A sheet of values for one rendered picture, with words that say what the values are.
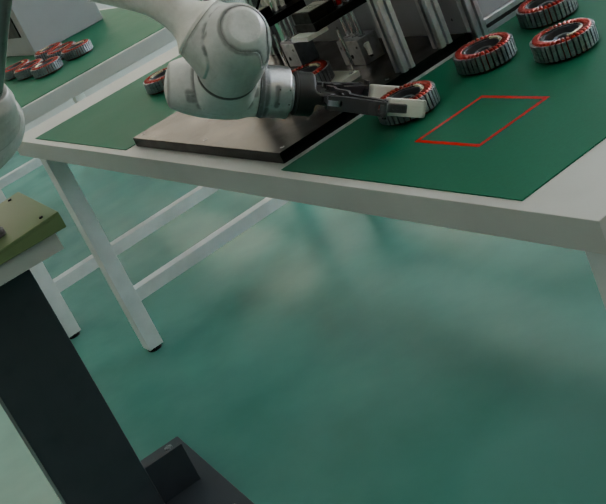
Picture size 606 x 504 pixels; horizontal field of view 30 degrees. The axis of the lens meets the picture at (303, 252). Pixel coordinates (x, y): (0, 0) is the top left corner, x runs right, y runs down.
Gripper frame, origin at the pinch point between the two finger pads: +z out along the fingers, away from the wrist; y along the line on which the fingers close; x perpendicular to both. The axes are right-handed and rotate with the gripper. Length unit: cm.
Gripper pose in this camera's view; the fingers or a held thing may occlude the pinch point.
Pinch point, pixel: (405, 101)
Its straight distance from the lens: 200.1
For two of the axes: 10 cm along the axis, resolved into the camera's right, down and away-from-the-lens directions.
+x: 1.1, -9.4, -3.1
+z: 9.8, 0.4, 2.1
